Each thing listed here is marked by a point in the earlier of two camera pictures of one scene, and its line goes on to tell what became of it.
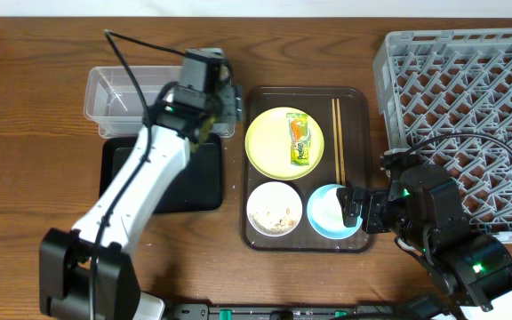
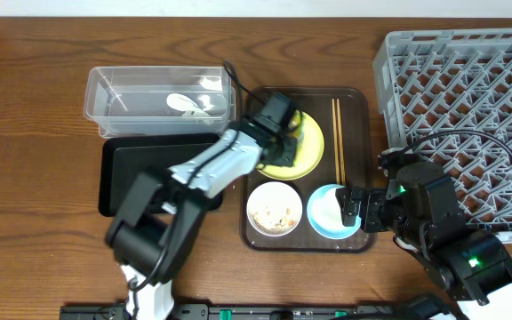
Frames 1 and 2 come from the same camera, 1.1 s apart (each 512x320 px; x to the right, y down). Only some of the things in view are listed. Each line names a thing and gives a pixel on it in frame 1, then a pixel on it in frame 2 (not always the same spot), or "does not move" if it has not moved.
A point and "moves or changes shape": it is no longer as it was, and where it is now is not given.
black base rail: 295,311 does not move
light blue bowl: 325,214 does not move
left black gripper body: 230,108 to 285,148
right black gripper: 368,211 does not move
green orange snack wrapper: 300,137 moves or changes shape
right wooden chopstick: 342,166 does not move
